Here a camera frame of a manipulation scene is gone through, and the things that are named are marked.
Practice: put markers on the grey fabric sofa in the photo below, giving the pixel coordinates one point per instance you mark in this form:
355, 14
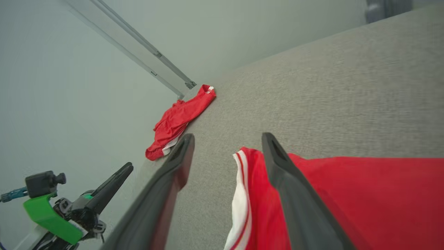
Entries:
312, 104

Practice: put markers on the red basketball jersey white trim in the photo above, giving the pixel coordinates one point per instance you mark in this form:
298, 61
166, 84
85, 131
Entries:
381, 194

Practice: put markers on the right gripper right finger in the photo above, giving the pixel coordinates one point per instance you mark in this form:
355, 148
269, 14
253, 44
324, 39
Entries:
301, 215

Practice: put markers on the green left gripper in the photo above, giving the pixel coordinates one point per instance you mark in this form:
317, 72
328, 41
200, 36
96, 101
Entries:
45, 215

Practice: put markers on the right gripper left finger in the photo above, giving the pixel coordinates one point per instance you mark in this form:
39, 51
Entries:
156, 208

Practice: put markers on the red shorts with white stripes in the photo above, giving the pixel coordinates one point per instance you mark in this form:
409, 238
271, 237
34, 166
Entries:
177, 118

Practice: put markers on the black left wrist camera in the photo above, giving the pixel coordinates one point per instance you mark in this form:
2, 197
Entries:
41, 184

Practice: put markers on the grey partition post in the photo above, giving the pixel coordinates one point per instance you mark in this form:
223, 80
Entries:
138, 45

